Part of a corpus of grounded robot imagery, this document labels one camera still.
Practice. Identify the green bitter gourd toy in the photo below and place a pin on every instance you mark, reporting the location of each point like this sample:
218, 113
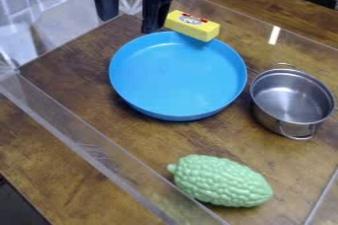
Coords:
219, 181

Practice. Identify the stainless steel pot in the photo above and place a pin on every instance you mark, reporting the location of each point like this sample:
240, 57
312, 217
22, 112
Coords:
291, 101

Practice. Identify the blue round tray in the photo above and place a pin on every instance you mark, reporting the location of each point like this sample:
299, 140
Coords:
176, 78

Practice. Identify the clear acrylic enclosure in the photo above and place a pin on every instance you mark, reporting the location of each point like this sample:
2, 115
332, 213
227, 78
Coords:
88, 158

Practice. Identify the yellow butter brick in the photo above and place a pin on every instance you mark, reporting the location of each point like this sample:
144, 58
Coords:
191, 26

